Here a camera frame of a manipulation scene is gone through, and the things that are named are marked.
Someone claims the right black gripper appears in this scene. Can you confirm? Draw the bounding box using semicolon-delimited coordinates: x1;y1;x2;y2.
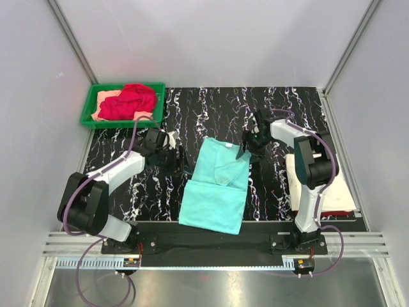
236;130;272;165

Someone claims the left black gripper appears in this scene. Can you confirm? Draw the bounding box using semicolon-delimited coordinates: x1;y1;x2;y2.
156;146;192;177

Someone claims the teal t-shirt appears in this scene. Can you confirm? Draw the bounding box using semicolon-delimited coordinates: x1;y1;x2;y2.
178;138;251;235

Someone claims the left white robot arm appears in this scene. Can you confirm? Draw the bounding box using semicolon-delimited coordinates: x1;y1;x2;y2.
57;145;188;253

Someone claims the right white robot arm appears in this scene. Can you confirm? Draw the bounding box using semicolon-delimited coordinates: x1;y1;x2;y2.
236;119;339;254

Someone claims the black marble pattern mat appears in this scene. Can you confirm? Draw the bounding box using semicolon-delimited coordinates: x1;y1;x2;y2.
80;84;328;221

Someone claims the green plastic bin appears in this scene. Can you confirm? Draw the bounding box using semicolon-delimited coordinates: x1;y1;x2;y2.
81;83;166;129

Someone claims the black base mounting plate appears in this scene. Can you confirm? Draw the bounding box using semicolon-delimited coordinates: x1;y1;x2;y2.
102;221;328;256

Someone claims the red t-shirt in bin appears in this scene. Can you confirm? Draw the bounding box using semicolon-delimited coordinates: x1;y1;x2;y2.
91;84;158;121

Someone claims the peach t-shirt in bin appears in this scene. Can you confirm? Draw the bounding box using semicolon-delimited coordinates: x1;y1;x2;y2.
91;90;157;121

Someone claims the folded white t-shirt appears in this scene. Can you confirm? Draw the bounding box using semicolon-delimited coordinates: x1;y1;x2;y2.
285;153;356;212

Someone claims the folded red t-shirt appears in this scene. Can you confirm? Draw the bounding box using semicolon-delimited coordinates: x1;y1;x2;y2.
290;210;353;218

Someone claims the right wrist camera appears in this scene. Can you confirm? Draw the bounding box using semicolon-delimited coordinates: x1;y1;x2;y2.
252;108;272;135

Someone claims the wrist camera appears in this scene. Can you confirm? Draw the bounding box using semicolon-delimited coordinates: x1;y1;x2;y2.
144;128;174;150
252;108;272;135

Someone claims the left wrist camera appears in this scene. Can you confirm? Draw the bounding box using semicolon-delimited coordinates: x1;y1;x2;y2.
144;128;174;150

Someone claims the aluminium frame rail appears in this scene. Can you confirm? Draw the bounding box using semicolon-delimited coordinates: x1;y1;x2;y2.
43;232;389;258

